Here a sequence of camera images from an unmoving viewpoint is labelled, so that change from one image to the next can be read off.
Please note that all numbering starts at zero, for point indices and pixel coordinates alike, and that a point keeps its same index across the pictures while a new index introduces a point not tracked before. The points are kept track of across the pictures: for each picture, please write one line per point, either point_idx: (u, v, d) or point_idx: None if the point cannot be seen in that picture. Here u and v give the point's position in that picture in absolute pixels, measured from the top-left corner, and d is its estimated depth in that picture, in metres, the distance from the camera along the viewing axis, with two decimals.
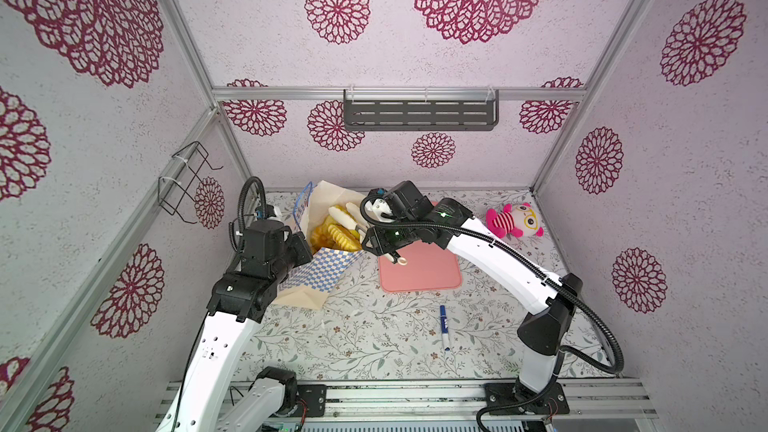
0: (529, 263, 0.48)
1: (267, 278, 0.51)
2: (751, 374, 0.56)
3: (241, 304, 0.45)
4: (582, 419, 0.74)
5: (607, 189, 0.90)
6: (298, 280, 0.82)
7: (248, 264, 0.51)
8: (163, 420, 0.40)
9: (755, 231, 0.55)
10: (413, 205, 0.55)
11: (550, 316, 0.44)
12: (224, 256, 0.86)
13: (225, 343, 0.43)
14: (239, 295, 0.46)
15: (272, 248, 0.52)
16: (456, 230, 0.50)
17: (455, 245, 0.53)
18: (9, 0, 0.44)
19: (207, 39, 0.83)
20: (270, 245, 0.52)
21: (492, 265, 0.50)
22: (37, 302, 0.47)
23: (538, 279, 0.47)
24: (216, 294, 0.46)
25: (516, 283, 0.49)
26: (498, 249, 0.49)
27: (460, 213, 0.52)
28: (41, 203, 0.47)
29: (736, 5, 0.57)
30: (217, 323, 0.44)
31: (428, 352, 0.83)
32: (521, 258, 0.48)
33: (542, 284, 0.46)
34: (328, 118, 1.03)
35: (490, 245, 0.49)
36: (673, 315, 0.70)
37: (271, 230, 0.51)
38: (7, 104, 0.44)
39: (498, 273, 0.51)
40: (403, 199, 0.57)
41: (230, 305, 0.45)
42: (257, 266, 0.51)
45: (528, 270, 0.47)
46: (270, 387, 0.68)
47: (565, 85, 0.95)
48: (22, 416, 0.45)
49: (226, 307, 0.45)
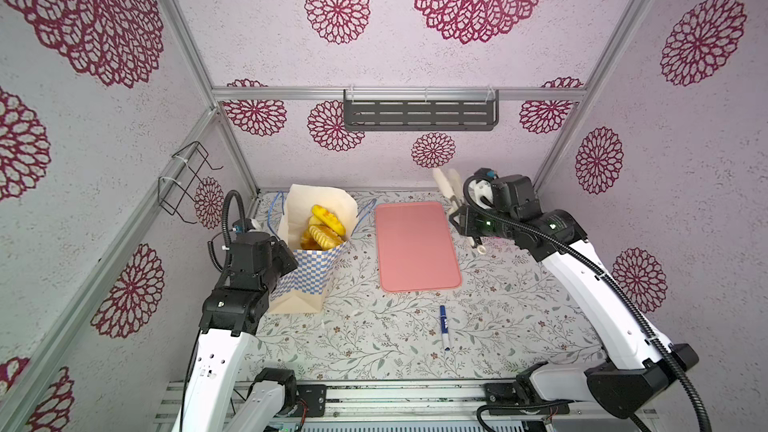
0: (638, 313, 0.41)
1: (258, 290, 0.51)
2: (752, 374, 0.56)
3: (234, 318, 0.45)
4: (582, 419, 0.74)
5: (607, 189, 0.90)
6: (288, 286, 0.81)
7: (237, 278, 0.51)
8: None
9: (756, 231, 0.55)
10: (520, 206, 0.50)
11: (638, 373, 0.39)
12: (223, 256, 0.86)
13: (222, 359, 0.43)
14: (232, 308, 0.46)
15: (260, 260, 0.52)
16: (561, 247, 0.45)
17: (552, 263, 0.47)
18: (9, 0, 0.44)
19: (207, 39, 0.83)
20: (257, 256, 0.52)
21: (591, 300, 0.44)
22: (37, 302, 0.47)
23: (642, 336, 0.40)
24: (207, 312, 0.46)
25: (614, 327, 0.42)
26: (603, 285, 0.43)
27: (570, 228, 0.46)
28: (41, 203, 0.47)
29: (736, 5, 0.57)
30: (210, 340, 0.44)
31: (428, 352, 0.83)
32: (631, 304, 0.42)
33: (646, 342, 0.40)
34: (328, 118, 1.03)
35: (596, 277, 0.43)
36: (673, 315, 0.70)
37: (258, 242, 0.51)
38: (7, 104, 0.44)
39: (596, 309, 0.44)
40: (511, 196, 0.52)
41: (223, 321, 0.45)
42: (246, 279, 0.51)
45: (632, 320, 0.41)
46: (269, 390, 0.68)
47: (564, 85, 0.95)
48: (22, 416, 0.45)
49: (220, 323, 0.45)
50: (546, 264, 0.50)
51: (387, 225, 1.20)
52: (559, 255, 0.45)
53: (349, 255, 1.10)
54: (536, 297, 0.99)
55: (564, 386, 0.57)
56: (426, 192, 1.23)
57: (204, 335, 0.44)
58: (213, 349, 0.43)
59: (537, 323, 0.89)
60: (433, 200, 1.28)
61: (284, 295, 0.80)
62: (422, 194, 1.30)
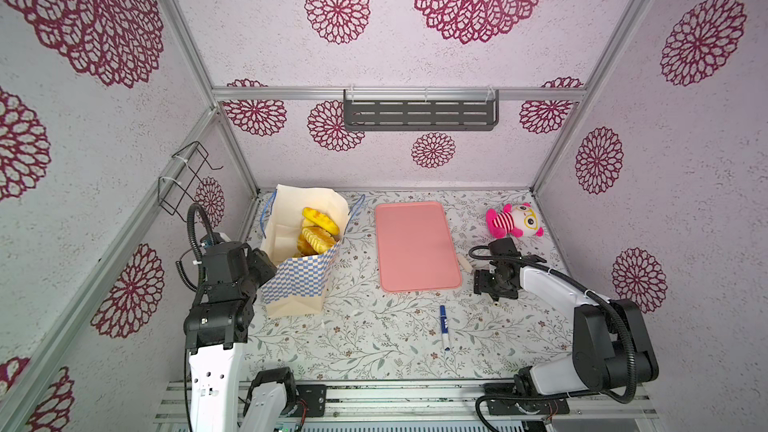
0: (572, 279, 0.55)
1: (241, 297, 0.50)
2: (752, 374, 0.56)
3: (222, 331, 0.44)
4: (582, 420, 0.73)
5: (607, 189, 0.90)
6: (284, 292, 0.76)
7: (216, 291, 0.49)
8: None
9: (756, 231, 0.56)
10: (503, 250, 0.73)
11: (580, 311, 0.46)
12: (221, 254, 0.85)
13: (220, 374, 0.42)
14: (218, 322, 0.44)
15: (236, 267, 0.51)
16: (524, 261, 0.66)
17: (523, 278, 0.64)
18: (9, 0, 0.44)
19: (206, 39, 0.83)
20: (233, 264, 0.50)
21: (549, 288, 0.57)
22: (38, 302, 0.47)
23: (582, 293, 0.51)
24: (190, 331, 0.44)
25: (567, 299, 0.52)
26: (552, 276, 0.58)
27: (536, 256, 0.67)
28: (41, 203, 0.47)
29: (736, 5, 0.57)
30: (202, 360, 0.42)
31: (428, 352, 0.83)
32: (565, 276, 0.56)
33: (585, 296, 0.50)
34: (328, 118, 1.03)
35: (546, 273, 0.60)
36: (672, 315, 0.70)
37: (231, 249, 0.50)
38: (7, 104, 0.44)
39: (552, 293, 0.56)
40: (496, 245, 0.77)
41: (210, 337, 0.43)
42: (226, 290, 0.49)
45: (573, 286, 0.54)
46: (270, 391, 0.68)
47: (564, 85, 0.95)
48: (21, 417, 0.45)
49: (208, 340, 0.43)
50: (523, 284, 0.65)
51: (387, 225, 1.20)
52: (524, 268, 0.64)
53: (349, 255, 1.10)
54: (535, 297, 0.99)
55: (562, 379, 0.56)
56: (426, 192, 1.23)
57: (193, 355, 0.42)
58: (209, 368, 0.42)
59: (537, 323, 0.89)
60: (433, 200, 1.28)
61: (282, 299, 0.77)
62: (422, 194, 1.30)
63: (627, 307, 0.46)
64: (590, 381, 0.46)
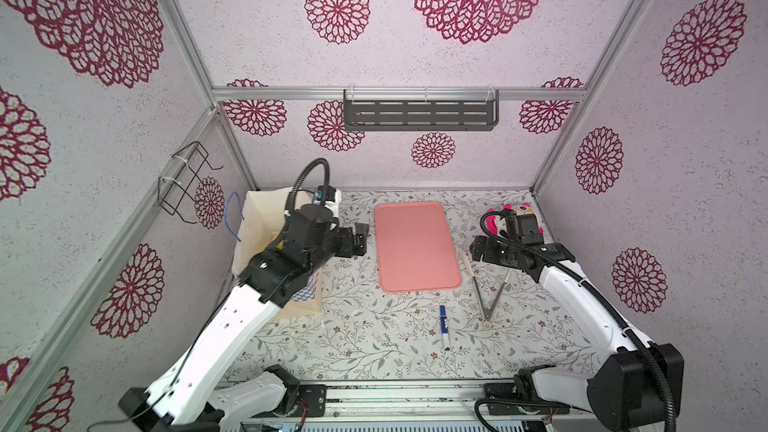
0: (613, 309, 0.47)
1: (301, 266, 0.49)
2: (752, 374, 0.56)
3: (269, 285, 0.44)
4: (582, 419, 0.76)
5: (607, 189, 0.90)
6: None
7: (287, 246, 0.49)
8: (167, 372, 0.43)
9: (756, 231, 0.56)
10: (525, 233, 0.63)
11: (616, 359, 0.40)
12: (218, 243, 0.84)
13: (242, 318, 0.42)
14: (271, 276, 0.44)
15: (313, 238, 0.50)
16: (549, 259, 0.56)
17: (544, 276, 0.56)
18: (9, 0, 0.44)
19: (206, 39, 0.83)
20: (315, 234, 0.49)
21: (575, 304, 0.50)
22: (37, 302, 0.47)
23: (620, 329, 0.44)
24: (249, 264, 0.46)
25: (595, 326, 0.47)
26: (584, 290, 0.50)
27: (563, 250, 0.58)
28: (41, 204, 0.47)
29: (736, 5, 0.57)
30: (239, 297, 0.44)
31: (428, 352, 0.83)
32: (605, 301, 0.48)
33: (623, 334, 0.44)
34: (328, 118, 1.03)
35: (578, 285, 0.51)
36: (673, 315, 0.70)
37: (317, 220, 0.48)
38: (7, 104, 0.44)
39: (579, 311, 0.50)
40: (516, 223, 0.65)
41: (258, 282, 0.44)
42: (295, 251, 0.48)
45: (609, 316, 0.46)
46: (273, 384, 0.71)
47: (565, 85, 0.95)
48: (22, 416, 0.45)
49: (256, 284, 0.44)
50: (542, 281, 0.57)
51: (387, 225, 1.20)
52: (548, 267, 0.55)
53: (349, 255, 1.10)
54: (535, 297, 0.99)
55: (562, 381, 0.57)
56: (426, 192, 1.23)
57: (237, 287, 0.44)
58: (235, 306, 0.43)
59: (537, 323, 0.89)
60: (432, 200, 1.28)
61: None
62: (422, 194, 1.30)
63: (669, 355, 0.40)
64: (602, 417, 0.45)
